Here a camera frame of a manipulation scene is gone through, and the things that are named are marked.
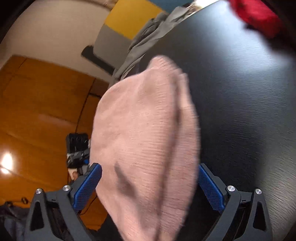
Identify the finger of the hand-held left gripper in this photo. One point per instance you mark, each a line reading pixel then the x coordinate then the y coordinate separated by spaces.
pixel 83 169

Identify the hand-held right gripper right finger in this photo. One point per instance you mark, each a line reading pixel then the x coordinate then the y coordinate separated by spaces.
pixel 209 185

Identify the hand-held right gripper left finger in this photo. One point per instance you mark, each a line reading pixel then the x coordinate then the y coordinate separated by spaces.
pixel 90 183

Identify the pink knit sweater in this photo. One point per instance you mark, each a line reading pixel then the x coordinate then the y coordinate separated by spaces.
pixel 143 139

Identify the person's left hand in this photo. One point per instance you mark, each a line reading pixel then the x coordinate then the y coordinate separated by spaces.
pixel 72 172

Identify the grey garment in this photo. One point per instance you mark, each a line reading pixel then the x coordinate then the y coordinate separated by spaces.
pixel 150 37

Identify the grey yellow blue chair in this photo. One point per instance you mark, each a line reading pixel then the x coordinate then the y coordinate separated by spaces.
pixel 124 18

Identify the red knit sweater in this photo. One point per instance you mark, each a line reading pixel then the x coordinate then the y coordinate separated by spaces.
pixel 254 14

